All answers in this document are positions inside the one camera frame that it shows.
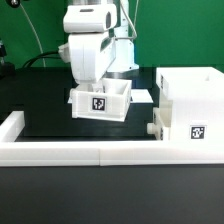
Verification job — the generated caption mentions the white marker tag sheet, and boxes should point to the white marker tag sheet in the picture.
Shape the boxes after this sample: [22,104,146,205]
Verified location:
[68,89,153,105]

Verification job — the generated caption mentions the black stand left edge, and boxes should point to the black stand left edge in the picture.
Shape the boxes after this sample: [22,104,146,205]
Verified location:
[0,39,15,79]

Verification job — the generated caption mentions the black cables at base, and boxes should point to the black cables at base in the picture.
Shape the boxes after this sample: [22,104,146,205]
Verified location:
[21,49,63,69]

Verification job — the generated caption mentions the thin white cable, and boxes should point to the thin white cable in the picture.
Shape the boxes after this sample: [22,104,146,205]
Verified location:
[19,3,47,68]

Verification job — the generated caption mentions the white U-shaped border frame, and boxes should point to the white U-shaped border frame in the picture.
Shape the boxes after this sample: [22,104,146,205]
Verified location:
[0,111,224,167]

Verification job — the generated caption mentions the white drawer cabinet box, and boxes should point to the white drawer cabinet box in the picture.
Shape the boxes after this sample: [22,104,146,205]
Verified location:
[156,67,224,142]

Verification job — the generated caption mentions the white front drawer tray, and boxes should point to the white front drawer tray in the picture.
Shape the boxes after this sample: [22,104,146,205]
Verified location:
[147,100,172,141]

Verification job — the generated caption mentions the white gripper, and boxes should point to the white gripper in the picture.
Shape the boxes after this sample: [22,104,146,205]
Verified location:
[68,31,116,93]

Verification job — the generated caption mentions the white drawer tray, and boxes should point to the white drawer tray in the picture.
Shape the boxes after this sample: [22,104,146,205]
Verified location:
[70,78,132,122]
[147,100,172,141]

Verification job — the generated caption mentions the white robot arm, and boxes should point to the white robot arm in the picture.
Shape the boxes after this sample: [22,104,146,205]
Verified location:
[59,0,139,84]

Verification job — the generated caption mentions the grey cable on gripper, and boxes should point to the grey cable on gripper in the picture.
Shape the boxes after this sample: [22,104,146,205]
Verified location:
[119,0,138,40]

